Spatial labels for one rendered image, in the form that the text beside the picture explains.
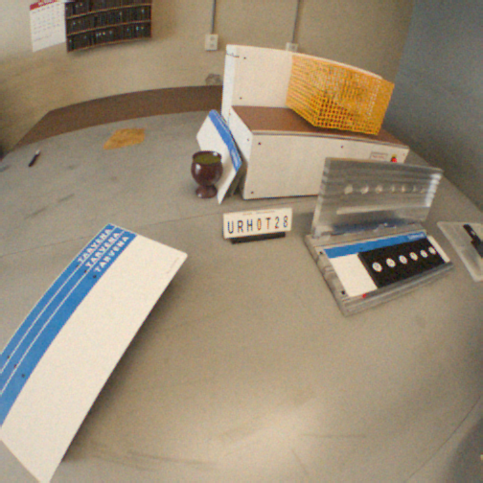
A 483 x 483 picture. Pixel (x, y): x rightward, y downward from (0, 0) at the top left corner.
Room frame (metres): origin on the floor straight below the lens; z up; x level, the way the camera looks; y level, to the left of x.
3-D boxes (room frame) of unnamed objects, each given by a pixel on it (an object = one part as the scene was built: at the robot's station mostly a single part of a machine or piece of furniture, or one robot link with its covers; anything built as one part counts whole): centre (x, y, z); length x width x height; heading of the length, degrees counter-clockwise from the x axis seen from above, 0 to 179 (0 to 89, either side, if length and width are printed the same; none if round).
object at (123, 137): (0.89, 0.54, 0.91); 0.22 x 0.18 x 0.02; 16
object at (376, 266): (0.32, -0.31, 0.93); 0.10 x 0.05 x 0.01; 20
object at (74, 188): (0.92, 0.08, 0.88); 2.34 x 0.84 x 0.03; 115
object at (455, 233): (0.51, -0.92, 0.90); 0.40 x 0.27 x 0.01; 103
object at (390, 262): (0.34, -0.35, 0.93); 0.10 x 0.05 x 0.01; 20
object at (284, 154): (0.84, -0.27, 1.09); 0.75 x 0.40 x 0.38; 110
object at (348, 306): (0.39, -0.39, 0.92); 0.44 x 0.21 x 0.04; 110
